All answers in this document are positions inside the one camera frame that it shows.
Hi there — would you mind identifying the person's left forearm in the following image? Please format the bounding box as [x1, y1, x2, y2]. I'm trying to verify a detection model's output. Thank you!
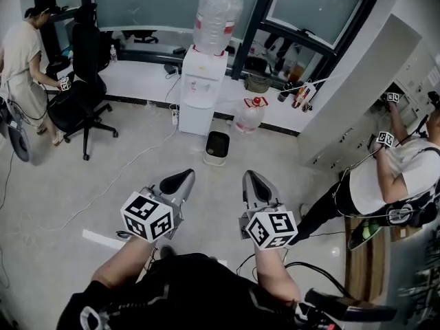
[90, 234, 156, 290]

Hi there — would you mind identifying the small clear water jug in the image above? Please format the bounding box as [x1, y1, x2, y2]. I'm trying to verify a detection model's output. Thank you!
[234, 96, 270, 134]

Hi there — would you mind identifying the person's right forearm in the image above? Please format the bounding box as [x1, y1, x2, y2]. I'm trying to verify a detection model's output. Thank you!
[252, 245, 303, 304]

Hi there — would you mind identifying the large clear water bottle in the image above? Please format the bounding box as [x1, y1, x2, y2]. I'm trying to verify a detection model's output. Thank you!
[192, 0, 245, 56]

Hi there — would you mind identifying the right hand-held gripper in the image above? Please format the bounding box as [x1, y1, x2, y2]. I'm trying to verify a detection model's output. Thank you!
[239, 170, 298, 251]

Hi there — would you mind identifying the person's black clothing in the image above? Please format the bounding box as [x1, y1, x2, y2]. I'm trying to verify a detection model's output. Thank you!
[56, 252, 310, 330]

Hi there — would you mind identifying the white plastic container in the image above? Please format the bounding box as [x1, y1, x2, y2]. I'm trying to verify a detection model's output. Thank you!
[202, 130, 231, 166]

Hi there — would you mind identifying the black cable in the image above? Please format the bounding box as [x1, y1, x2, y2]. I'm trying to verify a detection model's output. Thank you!
[236, 252, 353, 300]

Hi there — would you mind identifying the white water dispenser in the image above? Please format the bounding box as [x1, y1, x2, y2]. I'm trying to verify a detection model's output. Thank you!
[178, 45, 230, 137]

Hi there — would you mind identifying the black office chair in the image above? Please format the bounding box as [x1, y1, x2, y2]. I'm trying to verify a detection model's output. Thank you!
[45, 3, 120, 162]

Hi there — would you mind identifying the brown wooden cabinet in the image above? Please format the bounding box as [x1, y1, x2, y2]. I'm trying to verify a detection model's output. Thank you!
[343, 214, 386, 303]

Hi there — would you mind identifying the dark framed open window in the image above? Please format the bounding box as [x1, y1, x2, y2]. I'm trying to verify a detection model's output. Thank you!
[260, 0, 377, 53]

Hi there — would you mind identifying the green cloth bag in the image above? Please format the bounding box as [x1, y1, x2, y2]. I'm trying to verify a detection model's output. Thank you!
[244, 74, 273, 93]

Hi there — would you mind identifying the grey wheeled case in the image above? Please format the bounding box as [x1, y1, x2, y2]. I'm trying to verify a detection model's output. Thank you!
[0, 96, 32, 164]

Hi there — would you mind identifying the white floor tape strip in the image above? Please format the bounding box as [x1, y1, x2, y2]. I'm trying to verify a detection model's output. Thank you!
[82, 228, 125, 251]

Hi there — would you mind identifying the black handle device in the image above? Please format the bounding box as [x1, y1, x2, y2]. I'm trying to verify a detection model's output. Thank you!
[303, 287, 397, 323]

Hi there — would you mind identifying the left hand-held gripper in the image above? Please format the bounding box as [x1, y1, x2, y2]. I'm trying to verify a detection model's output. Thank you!
[120, 168, 196, 243]

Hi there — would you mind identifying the white floor cable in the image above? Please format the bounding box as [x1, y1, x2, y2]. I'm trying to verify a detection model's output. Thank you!
[41, 124, 179, 233]

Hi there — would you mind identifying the white locker cabinet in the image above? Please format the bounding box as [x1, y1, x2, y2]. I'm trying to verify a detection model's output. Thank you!
[305, 12, 424, 173]

